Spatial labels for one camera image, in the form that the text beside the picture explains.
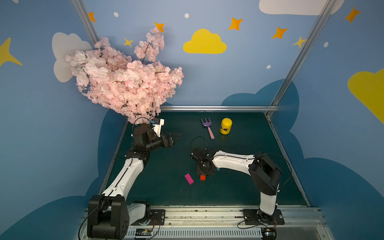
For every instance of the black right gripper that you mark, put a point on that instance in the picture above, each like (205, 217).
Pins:
(204, 169)

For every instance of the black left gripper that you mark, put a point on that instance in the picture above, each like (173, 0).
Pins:
(167, 140)

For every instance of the magenta block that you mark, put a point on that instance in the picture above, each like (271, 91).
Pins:
(189, 179)

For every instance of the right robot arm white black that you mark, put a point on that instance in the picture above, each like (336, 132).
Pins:
(265, 174)

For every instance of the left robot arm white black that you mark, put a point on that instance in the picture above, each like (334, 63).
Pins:
(109, 216)

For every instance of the purple pink toy rake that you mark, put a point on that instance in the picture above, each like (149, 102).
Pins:
(207, 123)

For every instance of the yellow plastic jar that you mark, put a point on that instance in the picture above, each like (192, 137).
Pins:
(226, 126)

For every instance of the pink blossom artificial tree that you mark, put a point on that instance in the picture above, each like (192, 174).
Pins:
(133, 88)

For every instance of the left green circuit board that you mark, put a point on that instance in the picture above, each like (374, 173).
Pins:
(143, 233)

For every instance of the green circuit board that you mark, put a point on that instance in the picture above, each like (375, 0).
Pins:
(143, 233)
(268, 234)

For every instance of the right green circuit board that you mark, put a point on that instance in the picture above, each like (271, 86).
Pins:
(268, 234)

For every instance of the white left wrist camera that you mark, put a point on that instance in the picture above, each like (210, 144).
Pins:
(157, 124)

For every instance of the horizontal aluminium rail back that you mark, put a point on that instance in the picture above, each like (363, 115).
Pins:
(231, 109)

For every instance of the aluminium front rail bed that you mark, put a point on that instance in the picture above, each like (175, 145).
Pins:
(227, 223)

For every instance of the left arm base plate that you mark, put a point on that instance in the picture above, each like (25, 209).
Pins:
(156, 217)

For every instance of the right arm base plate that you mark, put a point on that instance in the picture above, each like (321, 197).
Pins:
(257, 217)

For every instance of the aluminium corner post left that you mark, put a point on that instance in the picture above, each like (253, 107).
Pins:
(86, 20)

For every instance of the aluminium corner post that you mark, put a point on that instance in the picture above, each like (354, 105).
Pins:
(318, 26)
(86, 20)

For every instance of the aluminium corner post right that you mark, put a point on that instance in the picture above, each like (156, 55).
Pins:
(318, 26)

